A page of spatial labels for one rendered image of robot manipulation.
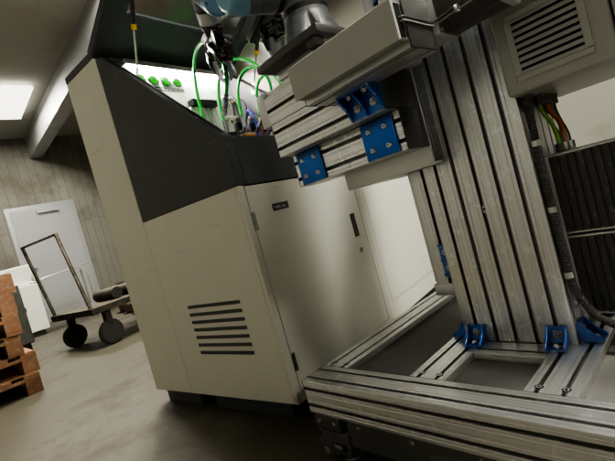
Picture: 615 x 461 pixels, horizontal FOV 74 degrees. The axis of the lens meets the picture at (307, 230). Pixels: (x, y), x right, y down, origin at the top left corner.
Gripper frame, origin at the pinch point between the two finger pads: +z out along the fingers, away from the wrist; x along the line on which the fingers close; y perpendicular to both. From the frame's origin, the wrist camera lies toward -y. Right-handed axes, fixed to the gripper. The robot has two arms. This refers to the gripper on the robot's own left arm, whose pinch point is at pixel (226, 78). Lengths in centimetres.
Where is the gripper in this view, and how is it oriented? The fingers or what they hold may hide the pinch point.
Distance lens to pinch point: 162.9
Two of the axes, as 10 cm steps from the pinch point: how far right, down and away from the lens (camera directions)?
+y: 5.2, 5.8, -6.3
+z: 1.5, 6.6, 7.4
